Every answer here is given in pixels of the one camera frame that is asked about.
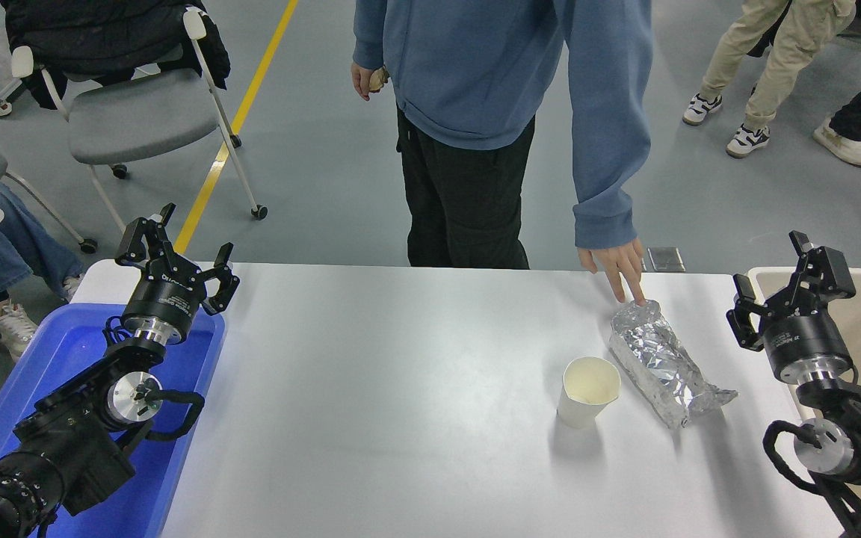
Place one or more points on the person's right forearm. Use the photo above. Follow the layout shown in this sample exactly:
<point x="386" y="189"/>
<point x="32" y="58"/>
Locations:
<point x="369" y="37"/>

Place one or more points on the grey chair white frame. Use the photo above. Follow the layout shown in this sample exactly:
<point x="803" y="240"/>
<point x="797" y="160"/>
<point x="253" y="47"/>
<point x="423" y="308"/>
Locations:
<point x="131" y="112"/>

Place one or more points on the person's left forearm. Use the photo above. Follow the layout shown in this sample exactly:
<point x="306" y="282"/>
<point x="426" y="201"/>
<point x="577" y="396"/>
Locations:
<point x="610" y="194"/>

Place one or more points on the person's right hand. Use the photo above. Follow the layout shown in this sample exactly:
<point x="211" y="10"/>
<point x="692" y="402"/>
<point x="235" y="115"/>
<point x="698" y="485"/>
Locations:
<point x="361" y="81"/>

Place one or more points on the white paper cup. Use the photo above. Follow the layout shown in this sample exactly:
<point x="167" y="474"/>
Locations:
<point x="587" y="396"/>

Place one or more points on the silver foil bundle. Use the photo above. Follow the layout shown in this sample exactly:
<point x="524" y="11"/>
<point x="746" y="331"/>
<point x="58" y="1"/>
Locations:
<point x="658" y="362"/>

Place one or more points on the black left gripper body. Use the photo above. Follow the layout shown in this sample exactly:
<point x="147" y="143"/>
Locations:
<point x="161" y="302"/>

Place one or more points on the silver floor plate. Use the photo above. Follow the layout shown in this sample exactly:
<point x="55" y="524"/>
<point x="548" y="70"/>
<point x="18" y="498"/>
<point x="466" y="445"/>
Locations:
<point x="666" y="259"/>

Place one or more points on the person's left hand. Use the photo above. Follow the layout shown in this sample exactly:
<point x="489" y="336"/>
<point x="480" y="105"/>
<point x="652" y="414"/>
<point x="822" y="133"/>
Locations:
<point x="617" y="261"/>

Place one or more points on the black jacket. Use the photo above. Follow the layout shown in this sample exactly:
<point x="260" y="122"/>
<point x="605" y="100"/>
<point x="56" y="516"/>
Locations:
<point x="87" y="30"/>

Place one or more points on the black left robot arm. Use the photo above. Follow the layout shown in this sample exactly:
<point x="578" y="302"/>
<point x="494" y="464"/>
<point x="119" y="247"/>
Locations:
<point x="64" y="448"/>

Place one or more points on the blue plastic tray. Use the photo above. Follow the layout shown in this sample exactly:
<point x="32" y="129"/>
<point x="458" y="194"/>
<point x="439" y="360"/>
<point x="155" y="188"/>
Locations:
<point x="64" y="351"/>

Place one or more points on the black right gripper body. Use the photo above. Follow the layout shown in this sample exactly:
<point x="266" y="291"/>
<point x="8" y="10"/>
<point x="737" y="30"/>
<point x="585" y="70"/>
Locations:
<point x="808" y="344"/>

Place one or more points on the tan paper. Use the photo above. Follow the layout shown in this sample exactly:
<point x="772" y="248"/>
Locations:
<point x="380" y="78"/>

